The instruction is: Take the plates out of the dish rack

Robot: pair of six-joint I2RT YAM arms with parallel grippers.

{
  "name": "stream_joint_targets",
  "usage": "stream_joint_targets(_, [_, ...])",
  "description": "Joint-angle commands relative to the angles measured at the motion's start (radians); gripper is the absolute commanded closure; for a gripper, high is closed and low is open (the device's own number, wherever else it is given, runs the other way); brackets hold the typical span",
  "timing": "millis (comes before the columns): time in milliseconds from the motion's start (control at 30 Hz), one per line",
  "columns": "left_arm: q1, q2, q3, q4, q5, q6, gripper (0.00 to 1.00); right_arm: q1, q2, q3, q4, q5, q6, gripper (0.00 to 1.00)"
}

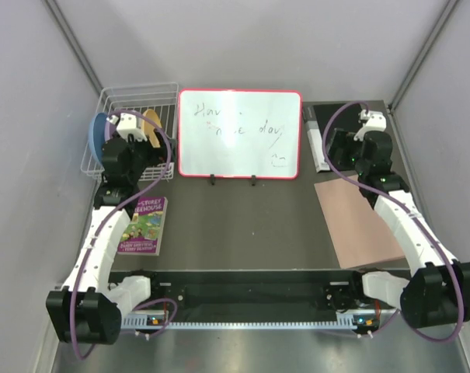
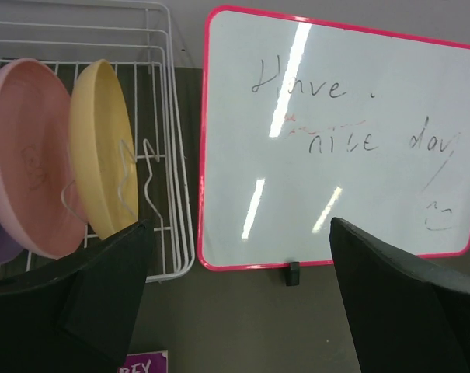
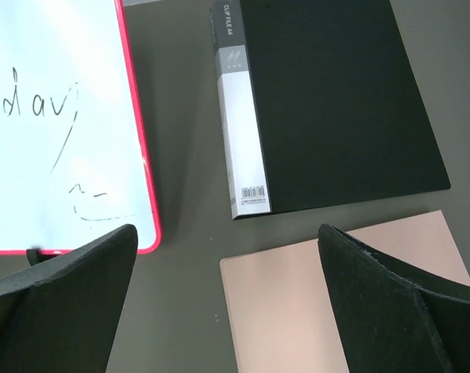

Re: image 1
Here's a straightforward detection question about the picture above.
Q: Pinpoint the blue plate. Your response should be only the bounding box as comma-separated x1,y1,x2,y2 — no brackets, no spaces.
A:
88,112,107,166

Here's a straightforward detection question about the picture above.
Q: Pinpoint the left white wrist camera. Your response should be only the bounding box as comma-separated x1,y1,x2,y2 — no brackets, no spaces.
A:
116,113,148,141

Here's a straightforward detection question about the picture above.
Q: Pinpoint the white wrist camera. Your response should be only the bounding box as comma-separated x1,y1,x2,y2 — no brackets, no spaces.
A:
116,113,148,141
353,109,387,141

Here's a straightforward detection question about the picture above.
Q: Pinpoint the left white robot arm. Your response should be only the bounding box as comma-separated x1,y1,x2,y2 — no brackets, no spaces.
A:
46,130,172,344

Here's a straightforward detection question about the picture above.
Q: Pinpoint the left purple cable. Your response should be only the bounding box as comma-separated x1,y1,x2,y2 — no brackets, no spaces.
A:
71,110,178,361

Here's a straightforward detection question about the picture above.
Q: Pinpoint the grey slotted cable duct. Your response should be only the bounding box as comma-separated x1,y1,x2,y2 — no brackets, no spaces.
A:
121,312,379,333

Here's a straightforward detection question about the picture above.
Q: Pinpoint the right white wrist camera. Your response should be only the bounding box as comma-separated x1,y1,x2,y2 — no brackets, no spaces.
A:
353,109,387,141

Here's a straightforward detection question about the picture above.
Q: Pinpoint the white box under folder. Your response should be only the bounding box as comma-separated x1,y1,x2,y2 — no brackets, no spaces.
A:
305,120,330,173

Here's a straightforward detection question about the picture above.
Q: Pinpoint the pink board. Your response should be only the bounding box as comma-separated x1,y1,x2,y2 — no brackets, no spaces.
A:
315,178,405,269

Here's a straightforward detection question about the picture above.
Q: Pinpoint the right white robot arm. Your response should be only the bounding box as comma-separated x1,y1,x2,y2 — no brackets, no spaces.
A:
326,129,470,329

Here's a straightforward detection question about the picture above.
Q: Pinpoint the purple treehouse book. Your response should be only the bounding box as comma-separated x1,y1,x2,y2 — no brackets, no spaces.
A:
117,197,168,256

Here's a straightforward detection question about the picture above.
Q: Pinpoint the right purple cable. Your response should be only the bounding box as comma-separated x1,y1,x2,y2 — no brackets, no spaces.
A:
322,101,468,343

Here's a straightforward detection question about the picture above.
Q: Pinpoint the red-framed whiteboard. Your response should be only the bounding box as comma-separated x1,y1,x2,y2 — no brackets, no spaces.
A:
177,89,302,180

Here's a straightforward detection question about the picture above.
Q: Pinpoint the purple cable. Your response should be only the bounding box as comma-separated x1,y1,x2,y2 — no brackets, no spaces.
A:
322,101,468,343
71,110,178,361

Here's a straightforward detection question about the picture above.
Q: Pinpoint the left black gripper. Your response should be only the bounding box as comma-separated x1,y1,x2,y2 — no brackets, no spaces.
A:
124,128,176,182

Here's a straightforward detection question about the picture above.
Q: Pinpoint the yellow plate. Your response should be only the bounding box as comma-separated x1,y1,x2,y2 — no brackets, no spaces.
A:
141,108,164,149

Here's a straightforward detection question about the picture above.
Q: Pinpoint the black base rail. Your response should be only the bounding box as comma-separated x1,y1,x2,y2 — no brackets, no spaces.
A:
117,270,399,323

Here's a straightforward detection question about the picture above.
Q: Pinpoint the black folder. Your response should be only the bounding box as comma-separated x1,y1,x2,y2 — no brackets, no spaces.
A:
304,103,363,144

